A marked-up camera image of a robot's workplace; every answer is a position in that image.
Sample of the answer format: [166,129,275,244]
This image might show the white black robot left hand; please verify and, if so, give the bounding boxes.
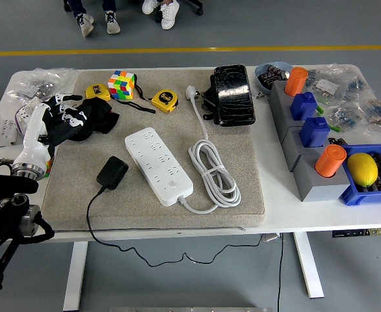
[12,92,86,172]

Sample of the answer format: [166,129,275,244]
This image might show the black plug adapter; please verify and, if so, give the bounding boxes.
[96,155,129,191]

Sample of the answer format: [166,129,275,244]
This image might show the thin black plug cord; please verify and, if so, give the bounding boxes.
[86,185,269,268]

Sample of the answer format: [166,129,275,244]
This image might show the white power strip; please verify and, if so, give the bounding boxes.
[124,127,194,207]

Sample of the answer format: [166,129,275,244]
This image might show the white socket in purple pack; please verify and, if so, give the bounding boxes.
[14,97,45,134]

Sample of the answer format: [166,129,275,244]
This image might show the clear bag of metal parts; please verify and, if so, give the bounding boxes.
[11,67,79,101]

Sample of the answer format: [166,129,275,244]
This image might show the black cloth pouch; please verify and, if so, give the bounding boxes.
[44,97,120,142]

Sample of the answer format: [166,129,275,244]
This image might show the plain yellow tape measure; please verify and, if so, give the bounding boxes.
[85,83,112,102]

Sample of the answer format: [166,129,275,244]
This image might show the large colourful puzzle cube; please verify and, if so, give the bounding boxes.
[107,70,136,101]

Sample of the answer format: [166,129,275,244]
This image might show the person's foot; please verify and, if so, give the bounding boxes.
[76,12,95,37]
[141,0,161,16]
[105,11,122,35]
[160,0,181,30]

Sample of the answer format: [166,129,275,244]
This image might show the yellow tape measure 5m print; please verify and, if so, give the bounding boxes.
[151,89,179,114]

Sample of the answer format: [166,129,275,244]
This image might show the white table leg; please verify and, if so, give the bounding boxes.
[62,242,89,312]
[293,232,325,299]

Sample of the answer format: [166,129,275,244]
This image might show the glossy black case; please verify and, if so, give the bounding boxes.
[213,64,256,127]

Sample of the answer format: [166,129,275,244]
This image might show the grey-brown mat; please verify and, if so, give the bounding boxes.
[40,67,265,232]

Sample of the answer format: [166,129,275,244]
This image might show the light blue bowl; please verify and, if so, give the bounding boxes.
[254,61,295,96]

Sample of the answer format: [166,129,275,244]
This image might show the dark components in bowl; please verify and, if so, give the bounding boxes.
[258,64,291,90]

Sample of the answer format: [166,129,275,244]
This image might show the grey peg holder block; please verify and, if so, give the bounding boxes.
[267,80,308,144]
[280,125,328,173]
[293,152,354,203]

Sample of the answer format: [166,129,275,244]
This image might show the orange cylinder peg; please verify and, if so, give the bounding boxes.
[314,144,347,178]
[284,66,309,97]

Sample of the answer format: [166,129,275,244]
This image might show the blue block peg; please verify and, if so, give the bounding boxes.
[299,116,331,148]
[289,91,318,121]

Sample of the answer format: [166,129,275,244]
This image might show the clear bag with white label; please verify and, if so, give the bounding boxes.
[307,64,370,105]

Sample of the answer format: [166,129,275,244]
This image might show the black electronic component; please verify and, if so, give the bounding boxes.
[327,136,349,147]

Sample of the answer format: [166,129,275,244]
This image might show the clear bag of blue resistors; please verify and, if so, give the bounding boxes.
[326,100,370,131]

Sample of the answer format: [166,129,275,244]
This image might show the blue plastic bin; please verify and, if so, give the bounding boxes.
[338,142,381,207]

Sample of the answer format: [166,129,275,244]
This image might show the yellow lemon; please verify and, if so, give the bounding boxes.
[346,153,379,188]

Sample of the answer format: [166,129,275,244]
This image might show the black table control panel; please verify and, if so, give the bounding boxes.
[332,228,381,238]

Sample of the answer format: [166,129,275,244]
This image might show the clear bag of brown resistors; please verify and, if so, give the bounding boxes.
[362,94,381,137]

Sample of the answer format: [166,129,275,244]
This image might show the thick black wrist strap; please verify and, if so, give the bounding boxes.
[114,98,157,114]

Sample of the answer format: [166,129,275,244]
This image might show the thin black wrist strap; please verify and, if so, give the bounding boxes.
[133,74,153,101]

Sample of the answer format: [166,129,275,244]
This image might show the white power strip cable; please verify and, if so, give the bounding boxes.
[176,84,243,215]

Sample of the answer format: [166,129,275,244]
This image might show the black hanging cable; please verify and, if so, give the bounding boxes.
[276,233,284,312]

